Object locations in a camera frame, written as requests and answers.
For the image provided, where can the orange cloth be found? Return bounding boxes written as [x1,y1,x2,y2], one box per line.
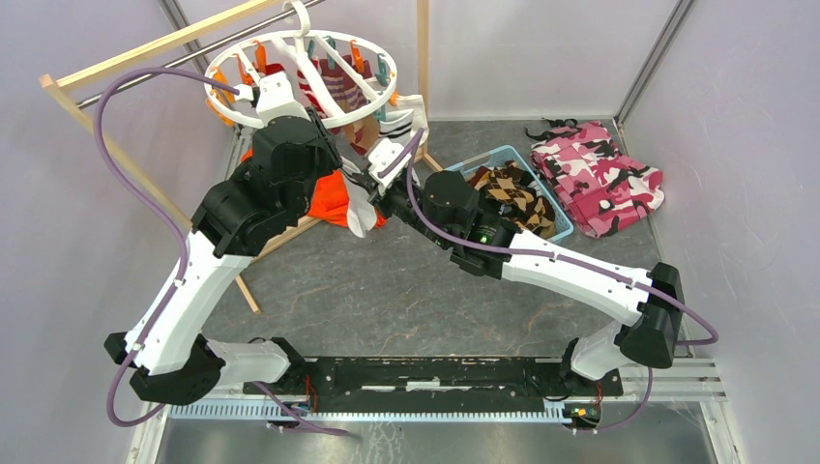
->
[234,144,387,229]

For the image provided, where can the white round clip hanger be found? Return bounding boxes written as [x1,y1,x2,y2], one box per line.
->
[203,1,397,129]

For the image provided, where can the light blue laundry basket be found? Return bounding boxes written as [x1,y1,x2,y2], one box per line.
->
[448,145,573,244]

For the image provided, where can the metal hanging rod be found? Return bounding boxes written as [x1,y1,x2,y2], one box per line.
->
[76,0,326,109]

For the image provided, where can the pink camouflage trousers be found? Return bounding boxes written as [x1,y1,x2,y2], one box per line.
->
[525,119,665,239]

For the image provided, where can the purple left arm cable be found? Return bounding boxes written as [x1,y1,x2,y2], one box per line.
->
[92,67,350,439]

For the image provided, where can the wooden drying rack frame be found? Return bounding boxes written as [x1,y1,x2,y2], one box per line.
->
[38,0,443,315]

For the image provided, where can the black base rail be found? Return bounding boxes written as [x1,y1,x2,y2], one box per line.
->
[243,357,625,422]

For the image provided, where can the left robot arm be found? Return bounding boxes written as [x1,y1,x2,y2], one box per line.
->
[104,108,341,405]

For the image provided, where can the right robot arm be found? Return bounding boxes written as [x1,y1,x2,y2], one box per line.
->
[353,168,683,394]

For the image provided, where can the tan sock maroon toe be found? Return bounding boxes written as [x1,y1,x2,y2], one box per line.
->
[341,115,380,156]

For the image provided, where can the white sock with black stripes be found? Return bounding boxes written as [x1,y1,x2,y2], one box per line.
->
[379,95,429,147]

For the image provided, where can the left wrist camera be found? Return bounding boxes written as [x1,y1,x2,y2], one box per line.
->
[255,72,309,129]

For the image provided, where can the red white striped sock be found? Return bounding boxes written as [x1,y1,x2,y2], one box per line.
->
[255,60,347,135]

